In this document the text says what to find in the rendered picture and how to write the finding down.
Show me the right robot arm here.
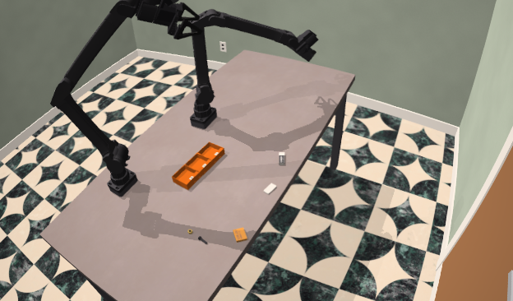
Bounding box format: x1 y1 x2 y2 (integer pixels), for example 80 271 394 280
50 0 179 193

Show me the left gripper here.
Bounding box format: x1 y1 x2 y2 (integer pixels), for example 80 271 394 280
299 48 316 62

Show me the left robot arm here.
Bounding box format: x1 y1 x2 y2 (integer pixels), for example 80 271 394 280
190 9 318 124

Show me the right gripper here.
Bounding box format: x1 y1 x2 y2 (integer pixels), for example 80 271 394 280
152 2 202 39

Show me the orange rack of bins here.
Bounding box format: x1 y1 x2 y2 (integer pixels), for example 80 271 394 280
172 142 225 190

